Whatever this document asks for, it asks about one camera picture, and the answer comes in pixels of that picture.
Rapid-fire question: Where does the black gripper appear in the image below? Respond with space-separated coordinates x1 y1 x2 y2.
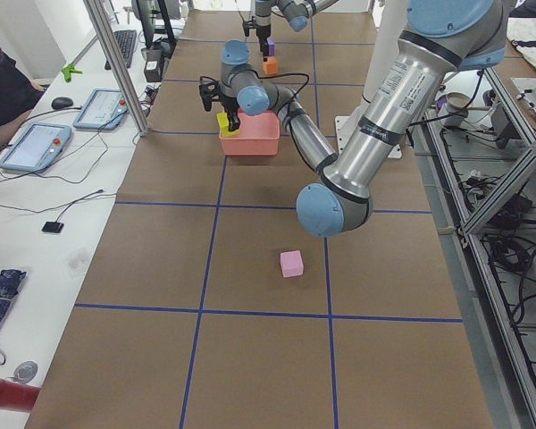
256 25 271 61
219 92 240 132

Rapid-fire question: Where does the yellow foam block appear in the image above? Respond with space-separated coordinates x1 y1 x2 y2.
216 113 239 138

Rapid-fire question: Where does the orange foam block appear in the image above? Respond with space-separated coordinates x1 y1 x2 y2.
262 56 280 76

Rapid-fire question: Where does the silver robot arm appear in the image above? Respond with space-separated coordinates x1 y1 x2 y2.
218 1 510 237
242 0 337 59

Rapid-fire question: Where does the pink plastic bin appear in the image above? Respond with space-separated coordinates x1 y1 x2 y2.
219 109 281 156

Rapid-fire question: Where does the purple foam block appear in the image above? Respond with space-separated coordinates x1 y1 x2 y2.
265 38 275 57

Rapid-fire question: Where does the black box device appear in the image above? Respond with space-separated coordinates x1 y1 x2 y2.
144 49 163 83

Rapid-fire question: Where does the far teach pendant tablet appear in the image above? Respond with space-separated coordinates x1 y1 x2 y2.
72 88 128 131

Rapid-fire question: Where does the teach pendant tablet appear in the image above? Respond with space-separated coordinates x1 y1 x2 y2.
0 122 72 172
72 88 128 131

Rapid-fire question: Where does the black keyboard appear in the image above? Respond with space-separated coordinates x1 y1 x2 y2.
113 29 138 68

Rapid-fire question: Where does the green clamp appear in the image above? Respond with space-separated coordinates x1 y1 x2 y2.
61 63 83 83

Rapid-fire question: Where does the pink foam block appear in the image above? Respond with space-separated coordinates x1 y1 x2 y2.
280 250 304 278

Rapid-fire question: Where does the black computer mouse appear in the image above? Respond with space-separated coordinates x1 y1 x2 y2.
51 97 73 110

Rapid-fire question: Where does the near teach pendant tablet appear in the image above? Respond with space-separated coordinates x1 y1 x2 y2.
0 122 72 172

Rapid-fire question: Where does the small black square device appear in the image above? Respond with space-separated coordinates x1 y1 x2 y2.
41 221 64 234

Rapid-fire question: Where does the seated person in black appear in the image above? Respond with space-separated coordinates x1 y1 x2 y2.
0 47 45 149

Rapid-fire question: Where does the round metal lid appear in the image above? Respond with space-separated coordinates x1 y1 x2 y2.
12 360 38 384

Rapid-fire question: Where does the red cylinder bottle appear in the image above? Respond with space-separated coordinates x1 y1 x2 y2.
0 378 40 412

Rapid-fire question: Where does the black camera cable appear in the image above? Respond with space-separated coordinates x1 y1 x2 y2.
234 0 258 39
258 71 312 130

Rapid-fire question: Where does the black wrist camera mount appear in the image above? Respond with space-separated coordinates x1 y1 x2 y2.
198 76 220 112

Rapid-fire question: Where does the aluminium frame post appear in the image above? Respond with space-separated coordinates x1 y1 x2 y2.
83 0 148 137

